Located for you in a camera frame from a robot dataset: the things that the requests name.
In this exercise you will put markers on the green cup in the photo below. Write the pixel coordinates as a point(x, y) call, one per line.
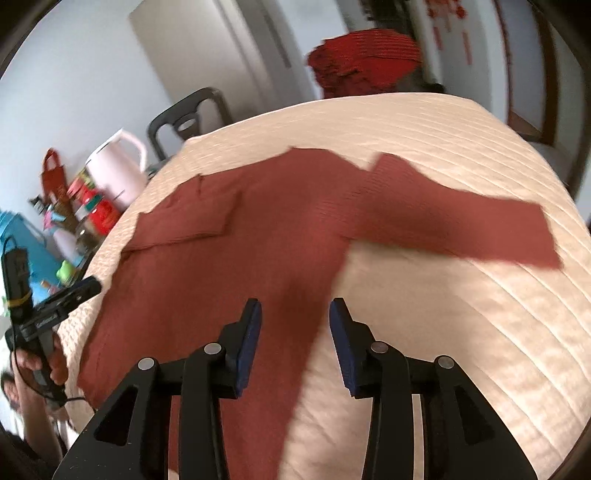
point(65, 271)

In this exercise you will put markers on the beige cabinet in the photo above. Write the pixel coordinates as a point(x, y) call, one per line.
point(207, 60)

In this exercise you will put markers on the black chair back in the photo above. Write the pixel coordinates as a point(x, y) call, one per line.
point(184, 108)

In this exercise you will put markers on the wooden chair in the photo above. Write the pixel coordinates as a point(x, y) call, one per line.
point(556, 147)

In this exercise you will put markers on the rust red knit sweater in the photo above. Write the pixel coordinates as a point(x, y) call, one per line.
point(258, 230)

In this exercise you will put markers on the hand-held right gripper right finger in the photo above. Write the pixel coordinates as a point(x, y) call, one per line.
point(341, 344)

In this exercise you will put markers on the red knitted cloth pile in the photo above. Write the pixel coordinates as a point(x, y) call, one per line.
point(364, 60)

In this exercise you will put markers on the red gift bag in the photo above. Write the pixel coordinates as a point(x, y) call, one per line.
point(53, 182)

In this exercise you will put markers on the person's left hand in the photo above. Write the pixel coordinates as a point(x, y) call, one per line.
point(57, 364)

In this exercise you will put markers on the person's head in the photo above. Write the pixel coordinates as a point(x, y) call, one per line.
point(10, 390)

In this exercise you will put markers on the person's left forearm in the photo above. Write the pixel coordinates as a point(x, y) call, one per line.
point(37, 415)

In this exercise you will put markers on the red tin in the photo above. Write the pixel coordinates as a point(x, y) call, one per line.
point(104, 217)

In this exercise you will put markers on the pink electric kettle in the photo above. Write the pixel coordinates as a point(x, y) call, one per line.
point(115, 170)

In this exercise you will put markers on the glass jar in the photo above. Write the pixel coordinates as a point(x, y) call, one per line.
point(85, 237)

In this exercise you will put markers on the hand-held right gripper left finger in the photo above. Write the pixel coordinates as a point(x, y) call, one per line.
point(249, 344)

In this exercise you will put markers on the blue plastic container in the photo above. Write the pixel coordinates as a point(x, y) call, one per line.
point(37, 258)

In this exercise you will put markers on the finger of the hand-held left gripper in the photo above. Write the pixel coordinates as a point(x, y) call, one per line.
point(74, 293)

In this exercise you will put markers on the red wall decoration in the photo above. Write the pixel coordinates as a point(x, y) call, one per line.
point(445, 23)

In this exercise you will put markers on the beige quilted blanket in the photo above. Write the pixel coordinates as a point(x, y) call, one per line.
point(461, 346)

